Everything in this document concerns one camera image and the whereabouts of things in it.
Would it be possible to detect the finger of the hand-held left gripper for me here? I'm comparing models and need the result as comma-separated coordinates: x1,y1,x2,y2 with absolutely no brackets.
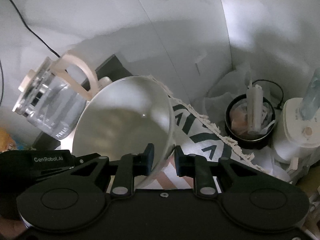
71,152,102,167

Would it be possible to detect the thin black cable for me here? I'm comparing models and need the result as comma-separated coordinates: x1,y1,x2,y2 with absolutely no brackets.
0,57,4,107

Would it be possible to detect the black waste bin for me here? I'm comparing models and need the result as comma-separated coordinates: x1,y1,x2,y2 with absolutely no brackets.
224,93,276,151

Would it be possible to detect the white plastic tube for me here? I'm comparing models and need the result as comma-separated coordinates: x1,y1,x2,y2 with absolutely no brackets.
246,80,265,135

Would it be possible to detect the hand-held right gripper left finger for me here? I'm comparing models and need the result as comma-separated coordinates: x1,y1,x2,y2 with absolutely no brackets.
71,144,154,197

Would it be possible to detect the pale green translucent bottle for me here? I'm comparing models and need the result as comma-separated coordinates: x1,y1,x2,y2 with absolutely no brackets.
299,74,320,121

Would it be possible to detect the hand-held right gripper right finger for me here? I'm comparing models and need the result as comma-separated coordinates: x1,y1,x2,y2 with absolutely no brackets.
174,145,265,198

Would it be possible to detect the patterned fringed tablecloth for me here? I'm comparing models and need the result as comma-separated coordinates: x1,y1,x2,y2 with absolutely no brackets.
135,74,256,190

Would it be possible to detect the black power cable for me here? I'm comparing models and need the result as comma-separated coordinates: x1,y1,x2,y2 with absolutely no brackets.
0,0,61,58

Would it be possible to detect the glass kettle with beige handle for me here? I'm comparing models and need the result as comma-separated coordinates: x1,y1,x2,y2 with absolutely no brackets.
12,49,98,140

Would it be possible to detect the white ceramic bowl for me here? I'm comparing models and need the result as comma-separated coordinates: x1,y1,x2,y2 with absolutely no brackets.
71,76,175,188

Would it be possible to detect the white rounded appliance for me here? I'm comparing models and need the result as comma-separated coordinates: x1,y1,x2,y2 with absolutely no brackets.
272,97,320,167

